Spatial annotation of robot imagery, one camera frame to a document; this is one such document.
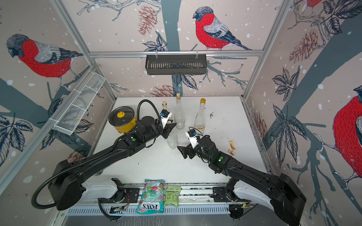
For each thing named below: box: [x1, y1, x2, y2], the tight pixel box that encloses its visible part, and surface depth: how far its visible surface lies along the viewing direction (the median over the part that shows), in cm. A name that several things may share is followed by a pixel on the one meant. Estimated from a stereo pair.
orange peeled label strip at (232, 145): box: [229, 140, 237, 151], surface depth 94 cm
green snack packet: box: [164, 185, 181, 209], surface depth 74 cm
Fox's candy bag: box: [136, 178, 165, 215], surface depth 71 cm
